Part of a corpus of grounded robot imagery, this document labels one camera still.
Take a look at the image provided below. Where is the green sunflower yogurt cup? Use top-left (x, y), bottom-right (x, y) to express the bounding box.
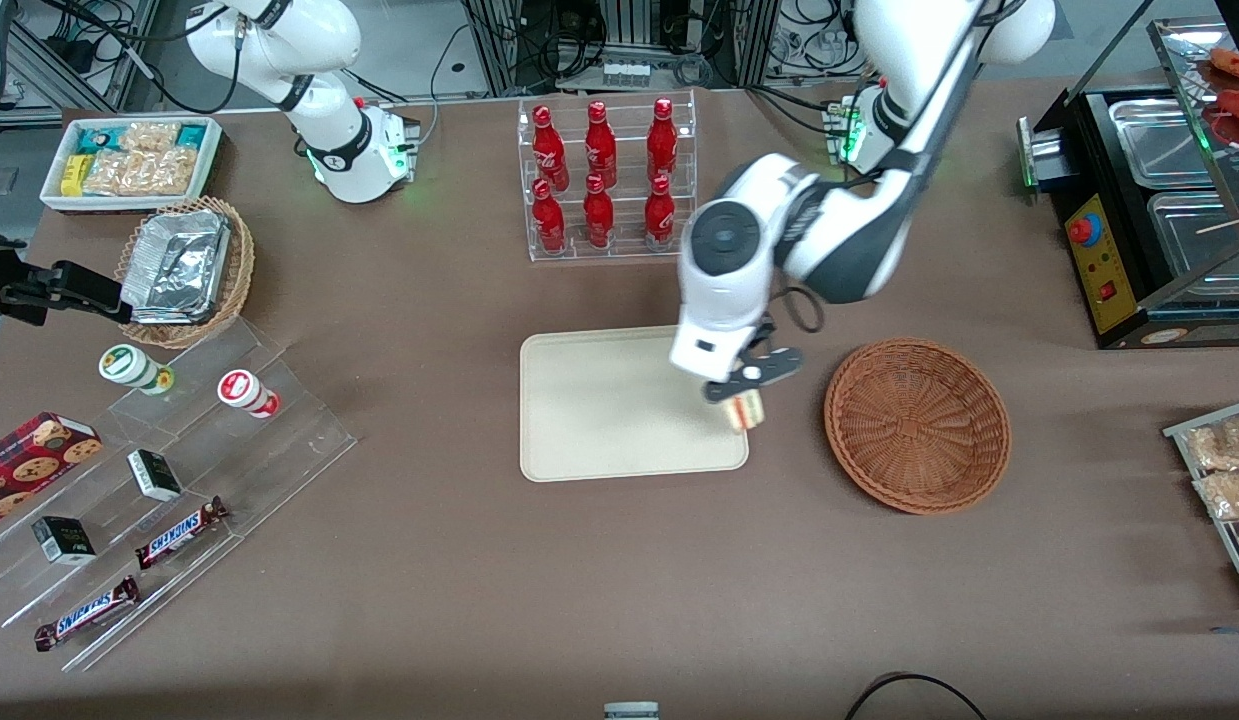
top-left (99, 344), bottom-right (175, 395)

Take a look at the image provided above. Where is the red tartan cookie box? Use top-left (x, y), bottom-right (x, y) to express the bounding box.
top-left (0, 412), bottom-right (103, 531)

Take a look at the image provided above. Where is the steel food pan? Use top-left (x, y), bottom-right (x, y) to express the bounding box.
top-left (1109, 98), bottom-right (1222, 189)
top-left (1147, 190), bottom-right (1239, 277)

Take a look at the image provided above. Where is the silver foil container stack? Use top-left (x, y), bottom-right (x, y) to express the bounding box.
top-left (122, 209), bottom-right (230, 324)

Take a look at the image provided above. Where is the small black carton box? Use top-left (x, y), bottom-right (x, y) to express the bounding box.
top-left (31, 516), bottom-right (97, 566)
top-left (127, 449), bottom-right (184, 503)

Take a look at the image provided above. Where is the clear cracker bag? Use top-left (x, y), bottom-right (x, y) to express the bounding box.
top-left (119, 122), bottom-right (183, 153)
top-left (84, 152), bottom-right (145, 196)
top-left (139, 148), bottom-right (202, 196)

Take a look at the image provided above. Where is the red strawberry yogurt cup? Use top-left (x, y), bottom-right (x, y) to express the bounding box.
top-left (217, 369), bottom-right (280, 419)

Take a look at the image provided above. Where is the white plastic snack bin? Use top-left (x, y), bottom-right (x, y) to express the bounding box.
top-left (39, 117), bottom-right (223, 214)

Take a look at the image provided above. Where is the brown wicker basket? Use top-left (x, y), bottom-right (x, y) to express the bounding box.
top-left (824, 338), bottom-right (1012, 516)

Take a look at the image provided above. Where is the wooden skewer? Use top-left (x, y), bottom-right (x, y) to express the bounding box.
top-left (1194, 195), bottom-right (1239, 236)

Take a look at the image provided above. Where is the black hot food warmer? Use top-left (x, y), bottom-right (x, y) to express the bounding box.
top-left (1019, 15), bottom-right (1239, 349)

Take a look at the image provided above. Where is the light wicker basket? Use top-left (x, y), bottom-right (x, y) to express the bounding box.
top-left (114, 196), bottom-right (256, 349)

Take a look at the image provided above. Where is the clear acrylic stepped shelf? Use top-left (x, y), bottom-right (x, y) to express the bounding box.
top-left (0, 318), bottom-right (358, 673)

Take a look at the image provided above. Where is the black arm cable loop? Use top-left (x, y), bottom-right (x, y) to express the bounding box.
top-left (774, 285), bottom-right (826, 336)

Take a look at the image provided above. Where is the Snickers chocolate bar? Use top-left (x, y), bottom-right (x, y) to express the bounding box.
top-left (34, 576), bottom-right (141, 653)
top-left (135, 497), bottom-right (230, 571)

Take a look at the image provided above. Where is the red cola bottle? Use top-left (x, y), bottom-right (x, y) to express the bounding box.
top-left (531, 105), bottom-right (570, 193)
top-left (646, 97), bottom-right (679, 183)
top-left (582, 174), bottom-right (616, 249)
top-left (644, 174), bottom-right (677, 247)
top-left (584, 100), bottom-right (619, 189)
top-left (532, 179), bottom-right (568, 253)

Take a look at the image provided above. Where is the beige plastic tray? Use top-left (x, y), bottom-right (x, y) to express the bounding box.
top-left (520, 326), bottom-right (750, 483)

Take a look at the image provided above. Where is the clear acrylic bottle rack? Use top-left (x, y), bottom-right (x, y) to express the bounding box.
top-left (517, 90), bottom-right (700, 263)

